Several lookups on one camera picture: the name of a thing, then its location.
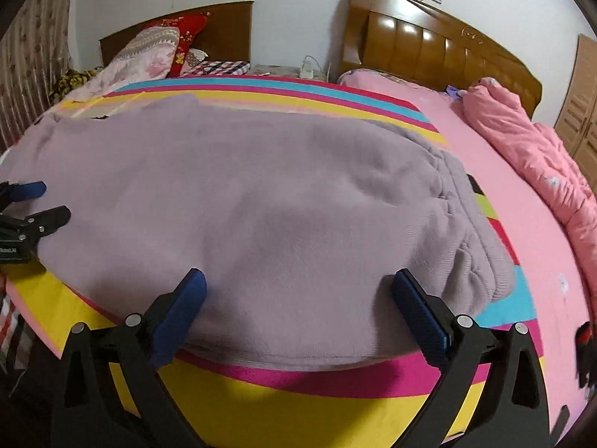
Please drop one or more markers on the large brown wooden headboard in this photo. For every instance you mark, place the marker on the large brown wooden headboard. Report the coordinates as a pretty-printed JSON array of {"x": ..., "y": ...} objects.
[{"x": 419, "y": 43}]

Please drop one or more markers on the red embroidered pillow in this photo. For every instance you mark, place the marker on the red embroidered pillow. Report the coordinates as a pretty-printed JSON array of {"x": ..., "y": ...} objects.
[{"x": 189, "y": 26}]

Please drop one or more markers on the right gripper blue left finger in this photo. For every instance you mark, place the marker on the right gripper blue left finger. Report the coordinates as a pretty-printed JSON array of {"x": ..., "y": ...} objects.
[{"x": 172, "y": 315}]

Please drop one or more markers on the purple fleece pants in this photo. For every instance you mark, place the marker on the purple fleece pants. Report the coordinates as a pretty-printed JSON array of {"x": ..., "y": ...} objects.
[{"x": 299, "y": 221}]

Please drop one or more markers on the pink bed sheet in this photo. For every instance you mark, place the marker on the pink bed sheet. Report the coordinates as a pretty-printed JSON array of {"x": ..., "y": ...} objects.
[{"x": 546, "y": 257}]

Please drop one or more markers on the white power strip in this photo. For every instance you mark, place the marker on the white power strip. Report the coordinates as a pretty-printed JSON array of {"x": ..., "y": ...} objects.
[{"x": 309, "y": 68}]

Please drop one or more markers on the yellow black patterned cloth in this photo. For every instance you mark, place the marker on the yellow black patterned cloth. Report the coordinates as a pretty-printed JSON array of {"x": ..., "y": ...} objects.
[{"x": 70, "y": 81}]

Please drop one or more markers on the rainbow striped blanket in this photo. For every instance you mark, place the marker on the rainbow striped blanket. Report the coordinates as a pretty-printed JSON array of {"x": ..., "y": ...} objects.
[{"x": 248, "y": 406}]

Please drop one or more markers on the brown striped curtain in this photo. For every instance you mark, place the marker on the brown striped curtain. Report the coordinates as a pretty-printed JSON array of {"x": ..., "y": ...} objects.
[{"x": 34, "y": 54}]

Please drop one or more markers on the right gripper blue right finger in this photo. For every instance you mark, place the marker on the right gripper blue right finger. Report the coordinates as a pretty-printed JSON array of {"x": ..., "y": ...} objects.
[{"x": 427, "y": 317}]

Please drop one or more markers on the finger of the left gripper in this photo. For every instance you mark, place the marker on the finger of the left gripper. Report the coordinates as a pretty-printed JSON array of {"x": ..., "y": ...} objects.
[{"x": 45, "y": 223}]

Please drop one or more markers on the small dark wooden headboard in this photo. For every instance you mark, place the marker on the small dark wooden headboard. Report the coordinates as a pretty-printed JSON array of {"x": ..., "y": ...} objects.
[{"x": 226, "y": 37}]

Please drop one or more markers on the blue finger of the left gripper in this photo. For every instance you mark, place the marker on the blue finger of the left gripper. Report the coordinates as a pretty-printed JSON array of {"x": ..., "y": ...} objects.
[{"x": 27, "y": 191}]

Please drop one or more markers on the floral pink white quilt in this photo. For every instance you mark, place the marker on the floral pink white quilt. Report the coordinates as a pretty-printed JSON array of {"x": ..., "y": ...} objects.
[{"x": 148, "y": 56}]

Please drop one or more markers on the light wooden wardrobe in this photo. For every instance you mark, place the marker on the light wooden wardrobe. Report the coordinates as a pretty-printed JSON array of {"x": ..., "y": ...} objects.
[{"x": 576, "y": 125}]

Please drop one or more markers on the nightstand with floral cover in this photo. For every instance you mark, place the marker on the nightstand with floral cover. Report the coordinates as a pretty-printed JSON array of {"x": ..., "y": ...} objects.
[{"x": 262, "y": 70}]

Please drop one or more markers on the plaid checkered cloth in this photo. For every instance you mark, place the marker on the plaid checkered cloth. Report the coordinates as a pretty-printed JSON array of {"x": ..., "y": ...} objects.
[{"x": 216, "y": 68}]

